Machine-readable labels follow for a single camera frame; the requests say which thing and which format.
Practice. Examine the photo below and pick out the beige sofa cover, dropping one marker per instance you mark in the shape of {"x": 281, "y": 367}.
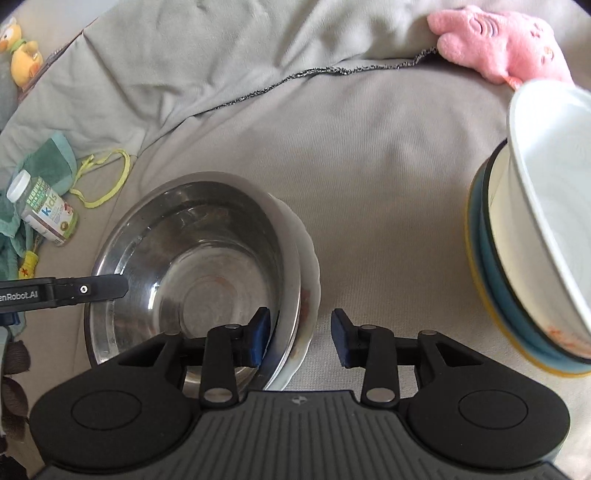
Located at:
{"x": 304, "y": 99}

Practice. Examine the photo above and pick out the white patterned bowl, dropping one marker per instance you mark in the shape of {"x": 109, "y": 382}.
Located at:
{"x": 539, "y": 209}

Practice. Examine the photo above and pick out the yellow duck plush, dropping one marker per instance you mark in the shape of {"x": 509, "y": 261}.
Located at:
{"x": 26, "y": 58}

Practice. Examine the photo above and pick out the white bowl yellow rim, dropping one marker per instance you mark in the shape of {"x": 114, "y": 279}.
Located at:
{"x": 489, "y": 286}

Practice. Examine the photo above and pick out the pink plush toy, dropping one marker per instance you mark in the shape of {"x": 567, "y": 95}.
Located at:
{"x": 508, "y": 47}

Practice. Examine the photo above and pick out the kids vitamin bottle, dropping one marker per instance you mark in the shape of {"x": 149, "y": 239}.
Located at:
{"x": 41, "y": 208}

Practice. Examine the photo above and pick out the grey plush toy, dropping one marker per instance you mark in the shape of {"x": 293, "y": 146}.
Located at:
{"x": 8, "y": 96}

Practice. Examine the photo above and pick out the stainless steel bowl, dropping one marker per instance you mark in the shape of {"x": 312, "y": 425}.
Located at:
{"x": 201, "y": 251}

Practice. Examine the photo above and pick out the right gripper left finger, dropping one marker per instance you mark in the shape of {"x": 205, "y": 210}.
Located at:
{"x": 221, "y": 351}

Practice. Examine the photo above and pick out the blue bowl white inside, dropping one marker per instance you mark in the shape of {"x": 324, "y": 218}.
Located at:
{"x": 503, "y": 299}

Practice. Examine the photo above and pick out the green cloth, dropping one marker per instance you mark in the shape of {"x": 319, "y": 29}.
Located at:
{"x": 55, "y": 163}

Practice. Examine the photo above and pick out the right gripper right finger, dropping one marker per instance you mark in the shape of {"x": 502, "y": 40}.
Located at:
{"x": 378, "y": 352}

